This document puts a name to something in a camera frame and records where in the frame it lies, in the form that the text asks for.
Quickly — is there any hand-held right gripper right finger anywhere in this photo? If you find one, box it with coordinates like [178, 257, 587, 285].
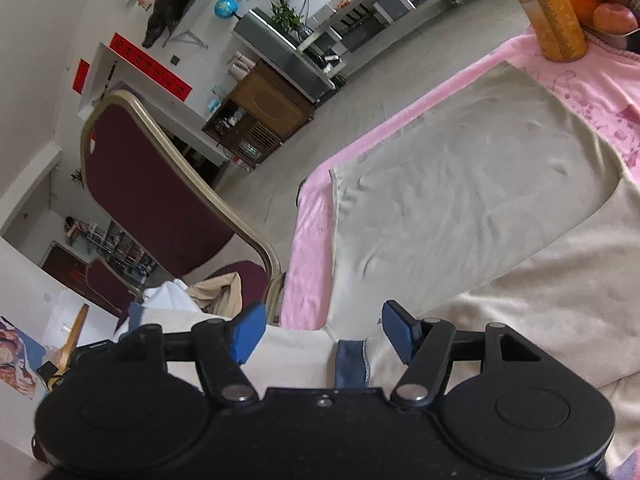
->
[381, 301, 543, 408]

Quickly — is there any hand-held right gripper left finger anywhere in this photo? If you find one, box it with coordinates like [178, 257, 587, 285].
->
[117, 301, 267, 406]

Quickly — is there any beige sweatshirt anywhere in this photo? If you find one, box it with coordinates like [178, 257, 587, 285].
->
[127, 62, 640, 468]

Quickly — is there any khaki garment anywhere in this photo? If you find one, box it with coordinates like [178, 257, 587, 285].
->
[187, 280, 243, 317]

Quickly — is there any maroon banquet chair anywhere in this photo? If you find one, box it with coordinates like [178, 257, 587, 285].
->
[85, 255, 146, 316]
[80, 90, 283, 326]

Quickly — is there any white garment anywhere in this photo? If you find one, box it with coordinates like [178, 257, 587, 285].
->
[140, 280, 193, 311]

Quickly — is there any pink printed blanket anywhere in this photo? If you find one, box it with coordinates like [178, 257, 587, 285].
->
[279, 27, 640, 331]

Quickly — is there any wooden cabinet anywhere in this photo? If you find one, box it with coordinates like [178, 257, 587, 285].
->
[202, 60, 316, 170]

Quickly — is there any white kettle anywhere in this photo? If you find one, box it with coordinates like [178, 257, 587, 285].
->
[227, 50, 251, 78]

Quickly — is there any small red banner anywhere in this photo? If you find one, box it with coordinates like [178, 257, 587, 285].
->
[72, 58, 92, 95]

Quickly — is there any tall grey cabinet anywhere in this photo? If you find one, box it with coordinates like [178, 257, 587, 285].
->
[232, 7, 346, 106]

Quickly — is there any long red banner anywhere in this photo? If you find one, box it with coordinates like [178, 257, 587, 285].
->
[109, 32, 193, 103]

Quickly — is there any potted green plant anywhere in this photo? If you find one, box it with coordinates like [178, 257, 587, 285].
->
[270, 0, 306, 41]

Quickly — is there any long metal shelf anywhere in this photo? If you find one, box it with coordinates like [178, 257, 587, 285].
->
[300, 0, 506, 68]

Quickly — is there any grey speaker box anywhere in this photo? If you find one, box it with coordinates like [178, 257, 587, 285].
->
[372, 0, 417, 23]

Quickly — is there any dark stuffed animal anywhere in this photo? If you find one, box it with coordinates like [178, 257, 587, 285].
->
[141, 0, 216, 50]

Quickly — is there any orange juice bottle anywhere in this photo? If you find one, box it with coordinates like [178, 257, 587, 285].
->
[514, 0, 588, 61]

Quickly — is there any small tangerine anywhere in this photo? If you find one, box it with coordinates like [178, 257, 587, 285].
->
[565, 0, 601, 26]

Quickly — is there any pale red apple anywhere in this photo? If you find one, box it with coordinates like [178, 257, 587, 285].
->
[591, 2, 638, 36]

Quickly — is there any colourful wall poster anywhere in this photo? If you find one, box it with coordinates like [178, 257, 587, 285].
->
[0, 315, 41, 401]

